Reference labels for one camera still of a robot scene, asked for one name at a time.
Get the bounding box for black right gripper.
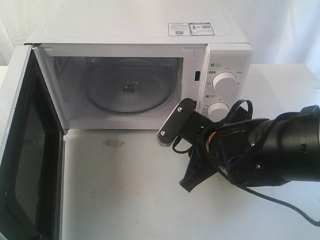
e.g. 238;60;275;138
179;118;283;193

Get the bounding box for white microwave door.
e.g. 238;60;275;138
0;45;65;240

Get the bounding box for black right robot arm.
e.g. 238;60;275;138
180;105;320;192

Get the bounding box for glass microwave turntable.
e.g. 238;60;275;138
84;58;178;115

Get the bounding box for white microwave oven body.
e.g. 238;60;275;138
26;13;253;130

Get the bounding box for lower white control knob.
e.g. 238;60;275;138
207;102;229;122

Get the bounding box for white control knob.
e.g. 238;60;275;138
207;102;229;122
212;72;238;96

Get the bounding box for clear tape patch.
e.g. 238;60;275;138
102;139;125;148

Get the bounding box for upper white control knob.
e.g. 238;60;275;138
212;72;238;96

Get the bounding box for blue white warning sticker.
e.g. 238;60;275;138
167;22;215;37

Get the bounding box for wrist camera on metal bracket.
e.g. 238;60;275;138
155;98;217;147

